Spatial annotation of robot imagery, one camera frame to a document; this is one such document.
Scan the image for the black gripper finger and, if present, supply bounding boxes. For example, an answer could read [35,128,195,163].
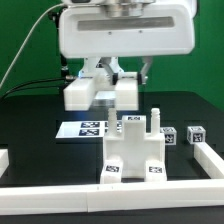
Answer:
[101,57,118,85]
[138,56,153,84]

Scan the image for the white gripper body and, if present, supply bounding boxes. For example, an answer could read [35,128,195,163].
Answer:
[59,0,196,59]

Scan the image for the white chair backrest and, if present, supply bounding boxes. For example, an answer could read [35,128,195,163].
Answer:
[63,72,139,111]

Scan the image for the white chair seat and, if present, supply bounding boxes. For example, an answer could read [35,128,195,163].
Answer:
[103,115,165,178]

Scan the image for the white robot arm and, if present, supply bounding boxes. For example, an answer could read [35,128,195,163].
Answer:
[59,0,197,110]

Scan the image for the white turned spindle rod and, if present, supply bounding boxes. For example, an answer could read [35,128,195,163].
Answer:
[108,108,117,136]

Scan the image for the white marker base sheet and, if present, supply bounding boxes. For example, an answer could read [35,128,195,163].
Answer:
[55,120,125,140]

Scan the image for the white block far left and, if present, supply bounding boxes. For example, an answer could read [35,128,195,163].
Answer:
[0,149,9,177]

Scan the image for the black cables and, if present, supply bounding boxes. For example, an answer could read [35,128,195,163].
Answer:
[0,77,81,101]

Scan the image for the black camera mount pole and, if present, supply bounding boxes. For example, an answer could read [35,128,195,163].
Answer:
[48,6,69,96]

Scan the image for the white cable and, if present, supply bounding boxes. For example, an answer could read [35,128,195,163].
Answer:
[0,3,68,91]

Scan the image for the white boundary frame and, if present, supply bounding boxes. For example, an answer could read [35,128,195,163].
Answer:
[0,142,224,215]

